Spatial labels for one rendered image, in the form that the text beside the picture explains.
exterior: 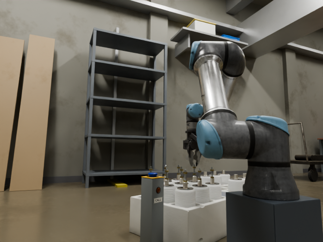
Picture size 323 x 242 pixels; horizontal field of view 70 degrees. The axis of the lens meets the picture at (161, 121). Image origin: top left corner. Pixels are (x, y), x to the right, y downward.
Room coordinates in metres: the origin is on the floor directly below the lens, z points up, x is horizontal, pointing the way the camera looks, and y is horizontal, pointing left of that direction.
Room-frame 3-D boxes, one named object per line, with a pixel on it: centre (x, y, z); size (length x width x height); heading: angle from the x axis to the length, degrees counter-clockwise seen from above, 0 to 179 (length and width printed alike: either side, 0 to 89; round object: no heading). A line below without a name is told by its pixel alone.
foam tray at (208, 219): (1.27, -0.11, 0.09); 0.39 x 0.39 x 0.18; 46
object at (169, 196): (1.19, -0.03, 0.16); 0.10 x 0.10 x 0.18
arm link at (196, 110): (1.27, -0.21, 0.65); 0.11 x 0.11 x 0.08; 0
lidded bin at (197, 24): (3.53, -0.62, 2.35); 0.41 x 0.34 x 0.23; 114
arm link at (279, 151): (0.70, -0.31, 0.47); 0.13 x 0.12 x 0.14; 90
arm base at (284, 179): (0.70, -0.32, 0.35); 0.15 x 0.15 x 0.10
